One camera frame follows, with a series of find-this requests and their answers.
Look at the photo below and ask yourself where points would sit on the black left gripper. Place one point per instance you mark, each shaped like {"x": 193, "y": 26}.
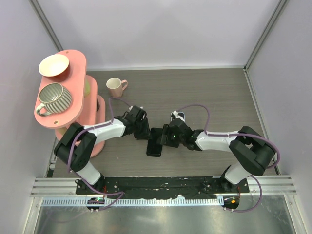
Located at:
{"x": 145, "y": 135}

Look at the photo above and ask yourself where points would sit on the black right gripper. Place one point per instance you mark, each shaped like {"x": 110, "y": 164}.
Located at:
{"x": 166, "y": 130}

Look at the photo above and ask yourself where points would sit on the blue smartphone black screen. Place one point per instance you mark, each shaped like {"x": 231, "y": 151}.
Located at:
{"x": 181, "y": 116}

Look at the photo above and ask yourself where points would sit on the black phone case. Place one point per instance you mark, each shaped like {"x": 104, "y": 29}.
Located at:
{"x": 154, "y": 149}

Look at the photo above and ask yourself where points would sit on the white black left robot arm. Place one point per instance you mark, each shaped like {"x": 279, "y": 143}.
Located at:
{"x": 76, "y": 145}

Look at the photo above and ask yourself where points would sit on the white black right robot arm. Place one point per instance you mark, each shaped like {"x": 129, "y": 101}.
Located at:
{"x": 253, "y": 152}

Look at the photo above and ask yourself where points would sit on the pink mug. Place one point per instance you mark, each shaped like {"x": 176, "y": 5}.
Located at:
{"x": 116, "y": 87}

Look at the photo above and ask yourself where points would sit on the pink tiered shelf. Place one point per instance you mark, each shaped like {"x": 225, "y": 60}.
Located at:
{"x": 87, "y": 108}

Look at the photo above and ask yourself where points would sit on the grey striped mug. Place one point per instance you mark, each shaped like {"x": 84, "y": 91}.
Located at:
{"x": 54, "y": 99}

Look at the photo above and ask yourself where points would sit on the white bowl red outside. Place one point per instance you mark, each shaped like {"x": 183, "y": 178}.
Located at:
{"x": 55, "y": 67}

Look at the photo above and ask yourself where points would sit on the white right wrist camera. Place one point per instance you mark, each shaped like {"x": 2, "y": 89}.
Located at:
{"x": 176, "y": 115}

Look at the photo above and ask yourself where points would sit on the aluminium frame rail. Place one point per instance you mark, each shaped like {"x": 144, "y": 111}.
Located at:
{"x": 71, "y": 192}

